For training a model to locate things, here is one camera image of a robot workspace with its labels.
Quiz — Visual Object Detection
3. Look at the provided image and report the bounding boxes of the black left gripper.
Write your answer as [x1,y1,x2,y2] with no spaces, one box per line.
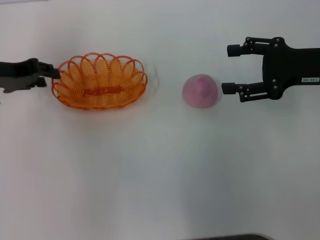
[0,57,62,95]

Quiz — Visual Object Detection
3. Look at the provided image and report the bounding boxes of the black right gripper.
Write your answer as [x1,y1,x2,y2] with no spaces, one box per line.
[221,36,320,103]

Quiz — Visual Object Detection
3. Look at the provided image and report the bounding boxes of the pink peach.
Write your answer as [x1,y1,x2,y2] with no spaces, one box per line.
[182,73,221,110]

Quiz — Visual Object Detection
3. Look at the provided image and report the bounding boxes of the orange wire basket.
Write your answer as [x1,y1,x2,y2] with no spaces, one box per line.
[51,51,149,110]

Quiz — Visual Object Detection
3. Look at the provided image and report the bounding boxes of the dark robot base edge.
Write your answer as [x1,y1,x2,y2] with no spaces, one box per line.
[193,233,273,240]

